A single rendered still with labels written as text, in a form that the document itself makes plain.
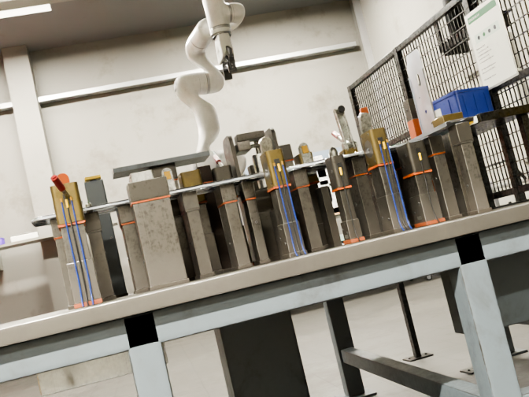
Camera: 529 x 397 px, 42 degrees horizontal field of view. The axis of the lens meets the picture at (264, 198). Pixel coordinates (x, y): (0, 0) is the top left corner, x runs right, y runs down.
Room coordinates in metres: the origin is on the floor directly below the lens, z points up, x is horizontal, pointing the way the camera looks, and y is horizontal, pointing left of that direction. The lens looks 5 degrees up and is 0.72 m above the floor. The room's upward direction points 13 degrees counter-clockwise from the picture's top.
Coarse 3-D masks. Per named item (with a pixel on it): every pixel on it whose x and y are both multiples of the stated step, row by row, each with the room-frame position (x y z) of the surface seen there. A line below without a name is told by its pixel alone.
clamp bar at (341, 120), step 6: (342, 108) 2.59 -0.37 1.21; (336, 114) 2.61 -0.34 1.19; (342, 114) 2.62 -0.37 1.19; (336, 120) 2.62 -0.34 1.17; (342, 120) 2.62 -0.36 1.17; (342, 126) 2.61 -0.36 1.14; (348, 126) 2.61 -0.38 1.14; (342, 132) 2.59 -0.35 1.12; (348, 132) 2.61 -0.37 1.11; (342, 138) 2.60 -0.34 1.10; (348, 138) 2.61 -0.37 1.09; (354, 144) 2.60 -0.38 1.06
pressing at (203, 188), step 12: (396, 144) 2.38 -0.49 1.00; (348, 156) 2.32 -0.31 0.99; (360, 156) 2.48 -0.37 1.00; (288, 168) 2.29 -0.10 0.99; (300, 168) 2.39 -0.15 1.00; (312, 168) 2.50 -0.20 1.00; (324, 168) 2.53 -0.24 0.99; (228, 180) 2.23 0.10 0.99; (240, 180) 2.37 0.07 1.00; (180, 192) 2.31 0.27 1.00; (204, 192) 2.40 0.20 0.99; (108, 204) 2.13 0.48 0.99; (120, 204) 2.25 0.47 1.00; (48, 216) 2.08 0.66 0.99
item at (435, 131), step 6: (456, 120) 2.11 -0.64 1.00; (462, 120) 2.15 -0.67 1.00; (468, 120) 2.16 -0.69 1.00; (474, 120) 2.14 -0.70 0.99; (438, 126) 2.16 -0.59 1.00; (444, 126) 2.12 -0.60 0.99; (426, 132) 2.24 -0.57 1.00; (432, 132) 2.20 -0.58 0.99; (438, 132) 2.33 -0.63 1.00; (444, 132) 2.32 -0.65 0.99; (414, 138) 2.32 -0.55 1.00; (420, 138) 2.28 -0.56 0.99
